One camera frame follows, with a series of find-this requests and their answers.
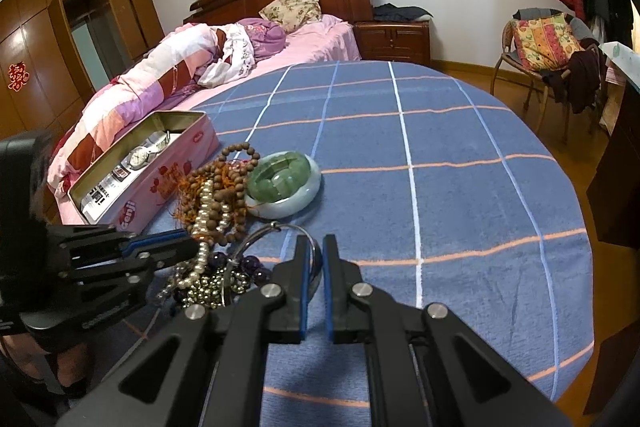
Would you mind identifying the wooden chair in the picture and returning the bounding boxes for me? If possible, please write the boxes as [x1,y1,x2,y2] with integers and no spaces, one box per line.
[491,8,601,142]

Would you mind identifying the pink tin box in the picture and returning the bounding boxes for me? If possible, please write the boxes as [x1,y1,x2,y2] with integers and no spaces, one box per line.
[67,109,221,230]

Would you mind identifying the pink patchwork quilt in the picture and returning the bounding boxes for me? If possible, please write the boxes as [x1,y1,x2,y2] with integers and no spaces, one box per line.
[47,23,258,200]

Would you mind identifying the colourful patchwork cushion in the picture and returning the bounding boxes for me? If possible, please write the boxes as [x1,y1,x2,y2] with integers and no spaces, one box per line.
[510,13,576,72]

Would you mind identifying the white green paper bag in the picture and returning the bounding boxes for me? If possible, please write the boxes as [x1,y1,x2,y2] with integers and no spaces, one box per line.
[600,41,640,94]

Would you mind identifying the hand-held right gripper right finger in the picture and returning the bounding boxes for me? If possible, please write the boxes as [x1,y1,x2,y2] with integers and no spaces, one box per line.
[322,234,573,427]

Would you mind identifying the purple blanket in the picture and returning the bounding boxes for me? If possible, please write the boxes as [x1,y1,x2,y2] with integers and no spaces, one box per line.
[235,18,289,58]

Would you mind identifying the dark folded clothes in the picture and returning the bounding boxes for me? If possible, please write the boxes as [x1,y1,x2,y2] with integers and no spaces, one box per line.
[372,3,433,22]

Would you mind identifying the dark wooden cabinet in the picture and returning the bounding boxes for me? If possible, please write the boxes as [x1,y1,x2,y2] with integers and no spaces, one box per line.
[585,82,640,249]

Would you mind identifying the wooden nightstand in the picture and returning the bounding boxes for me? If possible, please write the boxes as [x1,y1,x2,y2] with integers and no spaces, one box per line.
[354,19,432,68]

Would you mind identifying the dark garment on chair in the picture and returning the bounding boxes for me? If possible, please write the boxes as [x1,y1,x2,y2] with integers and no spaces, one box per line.
[540,48,604,115]

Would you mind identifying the thin silver bangle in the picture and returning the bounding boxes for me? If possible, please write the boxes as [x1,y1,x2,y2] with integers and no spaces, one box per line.
[230,223,323,303]

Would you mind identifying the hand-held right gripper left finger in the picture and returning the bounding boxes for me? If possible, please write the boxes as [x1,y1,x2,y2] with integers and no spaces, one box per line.
[55,234,311,427]

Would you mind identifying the silver wristwatch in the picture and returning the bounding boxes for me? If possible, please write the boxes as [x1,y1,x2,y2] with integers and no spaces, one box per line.
[127,132,173,170]

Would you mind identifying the white printed booklet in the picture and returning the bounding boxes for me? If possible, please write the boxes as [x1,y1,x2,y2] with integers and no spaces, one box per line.
[80,166,137,220]

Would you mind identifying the green jade segment bracelet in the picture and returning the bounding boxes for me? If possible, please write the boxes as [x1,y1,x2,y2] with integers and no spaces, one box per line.
[248,150,311,202]

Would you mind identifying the red paper decoration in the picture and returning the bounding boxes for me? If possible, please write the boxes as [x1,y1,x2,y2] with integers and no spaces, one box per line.
[7,62,29,90]

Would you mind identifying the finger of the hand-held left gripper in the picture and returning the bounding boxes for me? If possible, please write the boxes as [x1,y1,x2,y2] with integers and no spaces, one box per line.
[47,224,190,265]
[60,237,199,330]

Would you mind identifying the white pearl necklace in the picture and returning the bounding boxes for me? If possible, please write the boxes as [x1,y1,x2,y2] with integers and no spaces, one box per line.
[191,186,234,275]

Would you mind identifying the gold bead bracelet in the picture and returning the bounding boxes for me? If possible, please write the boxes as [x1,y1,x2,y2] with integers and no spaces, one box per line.
[169,271,227,309]

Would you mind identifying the pale jade bangle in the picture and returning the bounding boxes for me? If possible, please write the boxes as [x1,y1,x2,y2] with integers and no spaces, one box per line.
[245,152,322,220]

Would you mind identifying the brown wooden bead necklace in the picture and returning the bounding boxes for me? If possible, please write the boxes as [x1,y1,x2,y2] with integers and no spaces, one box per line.
[172,142,261,248]

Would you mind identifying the floral pillow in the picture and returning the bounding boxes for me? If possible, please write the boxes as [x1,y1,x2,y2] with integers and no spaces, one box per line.
[258,0,322,32]

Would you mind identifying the brown wooden wardrobe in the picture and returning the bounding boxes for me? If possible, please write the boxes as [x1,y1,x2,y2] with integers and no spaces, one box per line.
[0,0,166,228]

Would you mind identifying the wooden bed with pink sheet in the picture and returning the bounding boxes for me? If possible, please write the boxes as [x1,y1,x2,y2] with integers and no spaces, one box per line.
[47,0,373,228]

